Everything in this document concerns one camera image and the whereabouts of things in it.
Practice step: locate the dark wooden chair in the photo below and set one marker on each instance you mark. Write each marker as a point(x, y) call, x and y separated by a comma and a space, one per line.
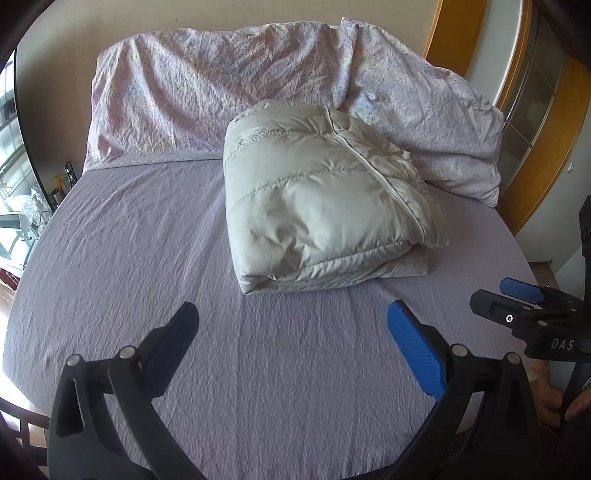
point(15, 434)

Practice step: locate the lilac crinkled bed sheet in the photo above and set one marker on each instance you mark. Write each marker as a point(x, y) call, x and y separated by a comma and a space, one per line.
point(306, 385)

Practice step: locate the orange wooden door frame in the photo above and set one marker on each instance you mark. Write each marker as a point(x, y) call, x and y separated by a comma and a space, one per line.
point(526, 55)

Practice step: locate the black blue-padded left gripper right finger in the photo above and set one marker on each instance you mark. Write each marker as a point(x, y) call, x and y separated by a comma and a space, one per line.
point(505, 434)

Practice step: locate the cluttered glass side table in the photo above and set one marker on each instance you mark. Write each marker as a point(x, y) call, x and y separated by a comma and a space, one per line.
point(25, 213)

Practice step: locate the pink speckled left pillow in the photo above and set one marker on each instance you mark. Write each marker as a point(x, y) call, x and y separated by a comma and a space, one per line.
point(169, 95)

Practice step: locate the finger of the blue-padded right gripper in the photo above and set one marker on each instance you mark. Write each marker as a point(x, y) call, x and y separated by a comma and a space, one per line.
point(522, 291)

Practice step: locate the beige puffer down jacket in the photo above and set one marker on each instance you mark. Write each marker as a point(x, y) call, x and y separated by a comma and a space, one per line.
point(317, 199)

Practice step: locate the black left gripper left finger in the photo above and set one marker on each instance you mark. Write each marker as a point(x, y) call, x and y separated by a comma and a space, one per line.
point(83, 441)

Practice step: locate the pink speckled right pillow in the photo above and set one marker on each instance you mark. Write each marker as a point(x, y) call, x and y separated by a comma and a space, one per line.
point(452, 133)

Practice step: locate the person's right hand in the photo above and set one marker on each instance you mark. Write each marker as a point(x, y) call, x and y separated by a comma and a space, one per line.
point(548, 400)

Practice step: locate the pink speckled pillow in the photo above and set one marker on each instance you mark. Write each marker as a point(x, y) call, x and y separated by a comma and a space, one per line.
point(452, 133)
point(169, 95)

